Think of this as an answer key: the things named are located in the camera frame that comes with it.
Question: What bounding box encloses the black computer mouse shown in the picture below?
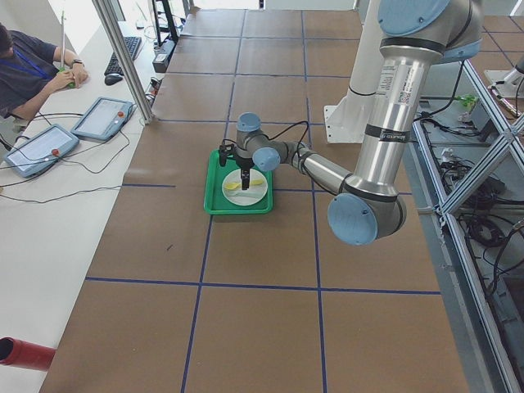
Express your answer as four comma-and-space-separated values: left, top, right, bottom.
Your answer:
104, 73, 124, 86

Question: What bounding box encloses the yellow plastic spoon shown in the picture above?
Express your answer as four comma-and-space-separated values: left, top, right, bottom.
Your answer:
223, 179, 264, 191

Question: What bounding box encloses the teach pendant tablet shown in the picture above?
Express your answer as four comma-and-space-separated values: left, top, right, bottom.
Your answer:
4, 124, 79, 178
70, 97, 134, 141

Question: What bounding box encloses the white round plate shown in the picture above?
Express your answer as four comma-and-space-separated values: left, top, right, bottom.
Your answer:
222, 169, 269, 206

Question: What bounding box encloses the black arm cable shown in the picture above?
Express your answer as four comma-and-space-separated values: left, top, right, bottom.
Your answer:
220, 120, 310, 165

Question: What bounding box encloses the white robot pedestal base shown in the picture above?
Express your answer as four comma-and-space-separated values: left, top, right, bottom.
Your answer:
324, 0, 384, 143

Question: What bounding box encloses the aluminium frame post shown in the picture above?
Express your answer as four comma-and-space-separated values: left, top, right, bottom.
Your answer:
92, 0, 153, 124

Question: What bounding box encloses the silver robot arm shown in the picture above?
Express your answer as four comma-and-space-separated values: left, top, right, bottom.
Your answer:
219, 1, 484, 246

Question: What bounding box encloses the green plastic tray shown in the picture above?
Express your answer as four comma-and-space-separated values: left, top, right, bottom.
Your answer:
204, 150, 273, 215

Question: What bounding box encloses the red cylinder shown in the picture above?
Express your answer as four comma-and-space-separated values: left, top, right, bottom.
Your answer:
1, 337, 56, 372

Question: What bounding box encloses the far teach pendant tablet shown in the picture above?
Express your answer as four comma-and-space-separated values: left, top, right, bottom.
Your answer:
70, 97, 134, 141

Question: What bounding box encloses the near teach pendant tablet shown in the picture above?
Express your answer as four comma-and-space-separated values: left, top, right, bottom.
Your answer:
4, 124, 79, 178

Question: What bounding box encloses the black keyboard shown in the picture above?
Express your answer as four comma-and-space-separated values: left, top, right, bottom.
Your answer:
103, 36, 143, 77

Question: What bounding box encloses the aluminium side frame rack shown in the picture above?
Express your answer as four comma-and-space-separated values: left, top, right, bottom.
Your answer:
410, 61, 523, 392

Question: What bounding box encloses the seated person dark shirt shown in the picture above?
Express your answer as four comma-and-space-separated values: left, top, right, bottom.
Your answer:
1, 26, 88, 120

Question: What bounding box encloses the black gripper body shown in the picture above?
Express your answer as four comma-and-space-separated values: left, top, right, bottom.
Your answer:
236, 156, 255, 172

